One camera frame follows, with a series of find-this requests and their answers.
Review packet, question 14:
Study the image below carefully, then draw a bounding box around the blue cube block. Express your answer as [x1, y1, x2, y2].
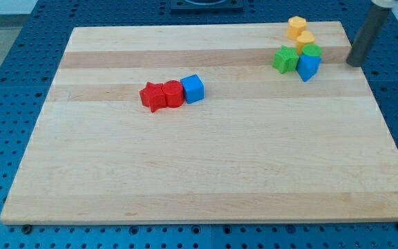
[180, 74, 205, 104]

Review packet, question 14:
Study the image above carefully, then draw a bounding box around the blue triangle block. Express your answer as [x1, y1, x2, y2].
[296, 55, 322, 82]

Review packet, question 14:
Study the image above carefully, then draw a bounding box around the red cylinder block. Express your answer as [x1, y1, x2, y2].
[162, 80, 184, 108]

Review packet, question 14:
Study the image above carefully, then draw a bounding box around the red star block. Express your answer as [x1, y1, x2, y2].
[139, 82, 167, 112]

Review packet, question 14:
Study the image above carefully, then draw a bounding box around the wooden board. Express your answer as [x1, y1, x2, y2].
[0, 21, 398, 225]

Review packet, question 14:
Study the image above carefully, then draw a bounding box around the green star block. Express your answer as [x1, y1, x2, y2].
[272, 46, 299, 74]

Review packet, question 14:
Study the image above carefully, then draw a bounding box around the green cylinder block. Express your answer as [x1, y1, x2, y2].
[302, 44, 323, 57]

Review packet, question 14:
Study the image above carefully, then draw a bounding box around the yellow heart block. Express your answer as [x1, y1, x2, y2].
[296, 30, 315, 55]

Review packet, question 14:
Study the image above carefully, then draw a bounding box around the yellow hexagon block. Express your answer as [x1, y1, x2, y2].
[286, 16, 307, 40]

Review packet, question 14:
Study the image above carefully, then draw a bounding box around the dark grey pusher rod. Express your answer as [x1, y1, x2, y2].
[346, 3, 392, 67]

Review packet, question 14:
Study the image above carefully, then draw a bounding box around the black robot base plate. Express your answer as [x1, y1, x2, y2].
[169, 0, 245, 12]

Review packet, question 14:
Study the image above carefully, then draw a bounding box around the white rod mount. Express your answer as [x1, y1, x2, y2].
[371, 0, 398, 8]

